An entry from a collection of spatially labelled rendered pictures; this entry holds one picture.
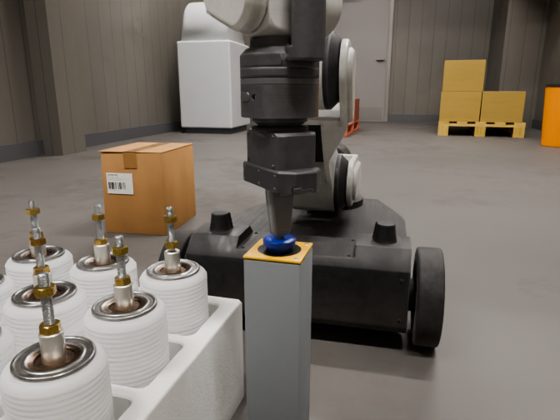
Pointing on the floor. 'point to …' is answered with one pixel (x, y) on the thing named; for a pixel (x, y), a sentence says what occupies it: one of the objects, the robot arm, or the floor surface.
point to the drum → (551, 117)
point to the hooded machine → (209, 74)
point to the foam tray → (194, 373)
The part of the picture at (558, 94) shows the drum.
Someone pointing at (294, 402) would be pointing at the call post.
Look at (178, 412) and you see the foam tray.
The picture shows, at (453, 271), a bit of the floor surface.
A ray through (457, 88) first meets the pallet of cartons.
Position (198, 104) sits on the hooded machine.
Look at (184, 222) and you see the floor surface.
